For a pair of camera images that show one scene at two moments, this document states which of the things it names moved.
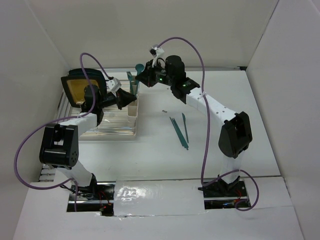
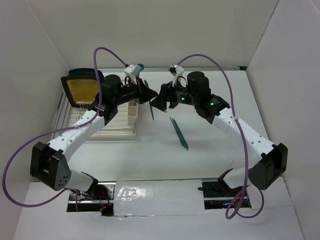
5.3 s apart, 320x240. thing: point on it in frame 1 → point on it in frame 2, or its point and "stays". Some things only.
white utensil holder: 133,109 stays
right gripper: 146,76 → 167,93
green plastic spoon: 139,68 stays
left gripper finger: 124,98 → 143,93
